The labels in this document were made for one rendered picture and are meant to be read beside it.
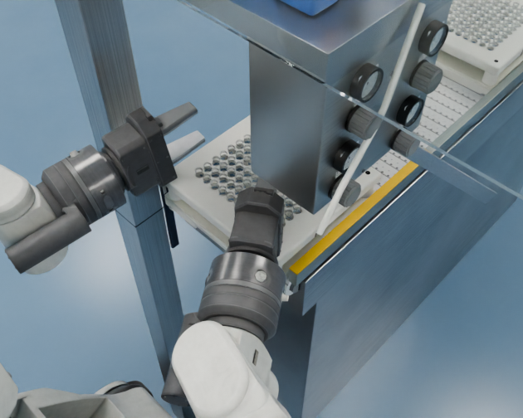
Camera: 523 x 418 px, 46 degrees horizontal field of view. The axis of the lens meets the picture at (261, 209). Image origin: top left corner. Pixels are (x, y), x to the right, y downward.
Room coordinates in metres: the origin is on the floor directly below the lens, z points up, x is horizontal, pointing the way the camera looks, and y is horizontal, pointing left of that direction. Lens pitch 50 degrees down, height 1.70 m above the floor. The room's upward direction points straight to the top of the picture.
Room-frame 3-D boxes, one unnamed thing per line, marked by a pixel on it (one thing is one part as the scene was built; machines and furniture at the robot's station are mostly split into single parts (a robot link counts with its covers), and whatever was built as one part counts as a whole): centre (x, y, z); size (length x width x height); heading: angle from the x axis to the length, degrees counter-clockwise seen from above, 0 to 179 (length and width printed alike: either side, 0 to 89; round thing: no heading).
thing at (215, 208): (0.65, -0.01, 1.00); 0.25 x 0.24 x 0.02; 46
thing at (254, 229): (0.41, 0.01, 1.12); 0.12 x 0.10 x 0.13; 169
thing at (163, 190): (0.68, 0.16, 0.89); 0.02 x 0.01 x 0.20; 136
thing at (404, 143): (0.56, -0.18, 1.17); 0.03 x 0.03 x 0.04; 46
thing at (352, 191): (0.47, -0.10, 1.18); 0.03 x 0.03 x 0.05; 46
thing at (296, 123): (0.57, -0.10, 1.25); 0.22 x 0.11 x 0.20; 136
